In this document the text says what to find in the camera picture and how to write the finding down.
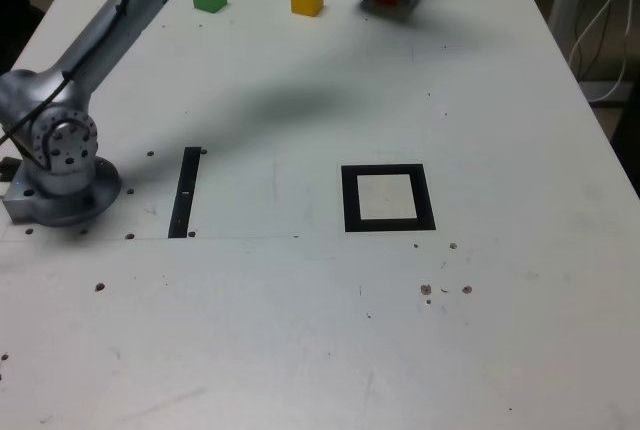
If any black tape strip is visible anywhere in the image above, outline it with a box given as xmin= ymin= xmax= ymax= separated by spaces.
xmin=167 ymin=146 xmax=201 ymax=240

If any black tape square outline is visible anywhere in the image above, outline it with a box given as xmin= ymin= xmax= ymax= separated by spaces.
xmin=340 ymin=163 xmax=437 ymax=234

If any white cable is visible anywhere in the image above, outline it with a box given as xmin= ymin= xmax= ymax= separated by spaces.
xmin=589 ymin=0 xmax=632 ymax=103
xmin=569 ymin=0 xmax=640 ymax=69

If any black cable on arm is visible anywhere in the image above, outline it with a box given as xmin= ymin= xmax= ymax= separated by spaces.
xmin=0 ymin=0 xmax=139 ymax=147

